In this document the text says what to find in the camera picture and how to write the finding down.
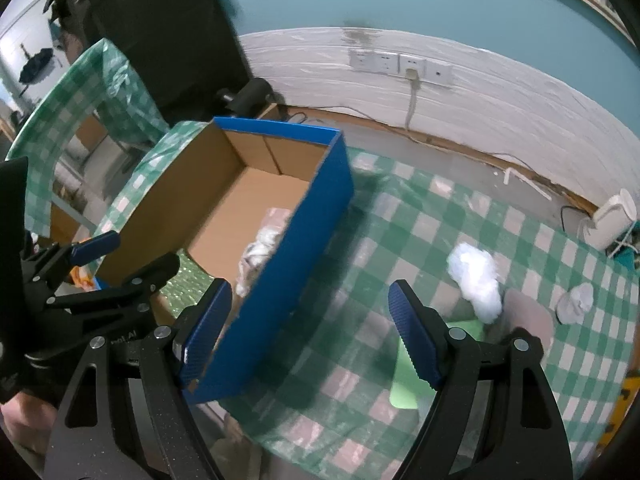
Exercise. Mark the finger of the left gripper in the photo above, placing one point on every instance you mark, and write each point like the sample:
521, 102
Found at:
94, 248
138, 287

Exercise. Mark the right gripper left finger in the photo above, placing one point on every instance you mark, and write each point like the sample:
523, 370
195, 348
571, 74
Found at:
197, 330

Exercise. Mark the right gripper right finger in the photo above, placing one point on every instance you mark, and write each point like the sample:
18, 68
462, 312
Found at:
423, 332

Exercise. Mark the light green cloth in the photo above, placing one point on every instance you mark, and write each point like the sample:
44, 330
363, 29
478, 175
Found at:
458, 386

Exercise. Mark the white cloth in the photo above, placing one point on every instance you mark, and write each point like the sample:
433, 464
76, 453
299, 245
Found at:
475, 272

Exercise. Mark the grey cushion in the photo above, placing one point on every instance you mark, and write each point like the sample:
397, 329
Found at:
521, 311

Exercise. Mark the light blue bucket hat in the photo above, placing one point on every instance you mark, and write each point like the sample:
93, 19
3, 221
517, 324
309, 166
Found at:
575, 304

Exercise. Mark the person's left hand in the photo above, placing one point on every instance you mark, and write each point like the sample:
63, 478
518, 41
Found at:
29, 421

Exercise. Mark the blue cardboard box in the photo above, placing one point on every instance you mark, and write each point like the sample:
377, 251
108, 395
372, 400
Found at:
211, 200

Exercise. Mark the green checkered tablecloth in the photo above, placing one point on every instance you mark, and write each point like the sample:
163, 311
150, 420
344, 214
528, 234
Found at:
320, 397

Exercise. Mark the crumpled plastic bag in box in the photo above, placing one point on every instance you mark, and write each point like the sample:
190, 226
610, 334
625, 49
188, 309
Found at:
259, 251

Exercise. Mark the yellow black bag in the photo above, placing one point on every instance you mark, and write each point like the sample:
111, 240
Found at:
628, 392

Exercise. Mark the white electric kettle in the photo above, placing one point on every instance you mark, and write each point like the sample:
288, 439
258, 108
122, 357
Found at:
610, 221

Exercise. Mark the white wall socket strip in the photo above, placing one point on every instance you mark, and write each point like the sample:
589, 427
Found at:
401, 64

